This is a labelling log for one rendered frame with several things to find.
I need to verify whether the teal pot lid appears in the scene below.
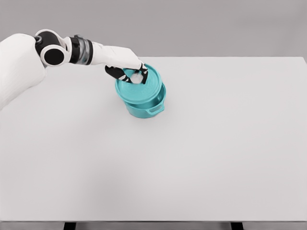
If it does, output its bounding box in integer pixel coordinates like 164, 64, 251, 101
115, 63, 165, 104

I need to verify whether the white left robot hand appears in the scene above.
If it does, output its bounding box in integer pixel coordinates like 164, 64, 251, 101
105, 46, 149, 85

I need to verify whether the teal pot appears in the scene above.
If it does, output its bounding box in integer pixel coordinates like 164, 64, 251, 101
122, 82, 166, 119

